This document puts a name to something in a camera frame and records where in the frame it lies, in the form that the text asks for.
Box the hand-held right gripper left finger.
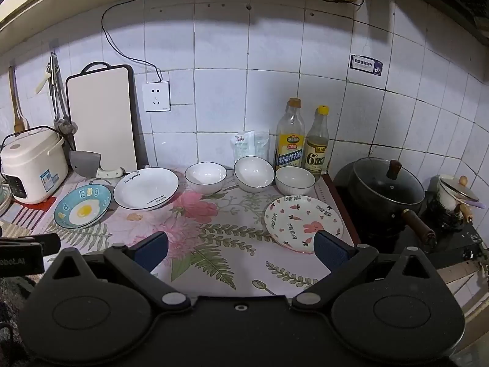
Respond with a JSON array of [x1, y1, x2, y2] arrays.
[[49, 231, 192, 313]]

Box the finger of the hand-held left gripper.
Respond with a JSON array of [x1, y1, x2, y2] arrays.
[[37, 232, 62, 256]]

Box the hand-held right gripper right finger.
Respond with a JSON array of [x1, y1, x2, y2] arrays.
[[292, 230, 434, 313]]

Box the pink rabbit print plate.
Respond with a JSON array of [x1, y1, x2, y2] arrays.
[[264, 196, 344, 254]]

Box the blue fried egg plate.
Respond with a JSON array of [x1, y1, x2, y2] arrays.
[[54, 184, 112, 230]]

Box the white plate black rim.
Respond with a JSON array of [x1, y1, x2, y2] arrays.
[[113, 167, 180, 211]]

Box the white bowl black rim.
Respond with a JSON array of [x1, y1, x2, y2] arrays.
[[185, 162, 227, 194], [234, 156, 275, 193], [275, 166, 316, 196]]

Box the floral table cover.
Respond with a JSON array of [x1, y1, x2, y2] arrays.
[[0, 164, 360, 297]]

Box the white rice cooker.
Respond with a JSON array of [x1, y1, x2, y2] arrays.
[[0, 125, 70, 205]]

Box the small vinegar bottle yellow cap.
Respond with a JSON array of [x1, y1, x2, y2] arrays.
[[304, 106, 330, 176]]

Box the large yellow label bottle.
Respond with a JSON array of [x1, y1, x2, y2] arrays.
[[274, 98, 306, 169]]

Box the small white enamel pot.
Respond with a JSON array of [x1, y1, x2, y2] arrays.
[[426, 175, 478, 230]]

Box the white cutting board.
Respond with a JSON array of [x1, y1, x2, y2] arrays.
[[66, 62, 148, 176]]

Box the hanging metal utensils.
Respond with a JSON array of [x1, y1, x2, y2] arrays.
[[48, 54, 78, 135]]

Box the wooden spatula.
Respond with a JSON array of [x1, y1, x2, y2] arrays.
[[8, 65, 30, 132]]

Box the black cooking pot wooden handle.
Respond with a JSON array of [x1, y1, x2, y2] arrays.
[[349, 157, 437, 251]]

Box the grey cleaver white handle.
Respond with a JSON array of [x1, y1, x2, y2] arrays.
[[69, 150, 127, 180]]

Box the white wall socket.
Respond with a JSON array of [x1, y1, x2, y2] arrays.
[[142, 81, 171, 113]]

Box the white handled peeler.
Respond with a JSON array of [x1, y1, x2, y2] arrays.
[[35, 64, 53, 95]]

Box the blue white wall sticker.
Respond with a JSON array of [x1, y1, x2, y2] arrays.
[[349, 54, 384, 77]]

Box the black power cable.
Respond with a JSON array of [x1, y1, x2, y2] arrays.
[[101, 0, 365, 83]]

